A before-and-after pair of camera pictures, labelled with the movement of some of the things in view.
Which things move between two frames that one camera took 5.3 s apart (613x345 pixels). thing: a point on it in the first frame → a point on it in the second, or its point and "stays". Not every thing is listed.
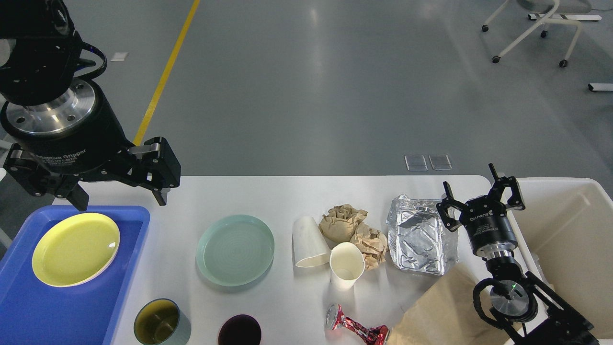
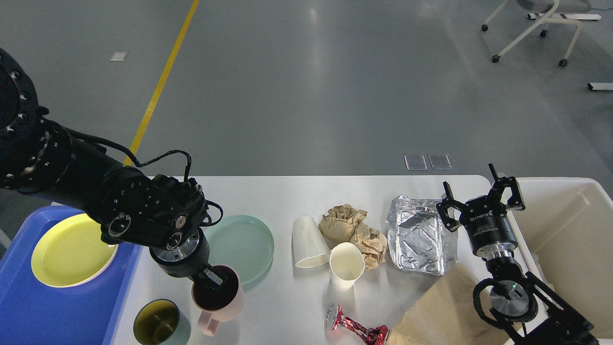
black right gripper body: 486,220 stays
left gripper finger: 152,164 → 210,278
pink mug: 240,329 → 224,305
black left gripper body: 69,136 → 187,259
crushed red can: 335,317 stays
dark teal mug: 160,321 stays
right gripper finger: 444,205 stays
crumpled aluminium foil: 419,238 stays
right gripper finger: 516,201 stays
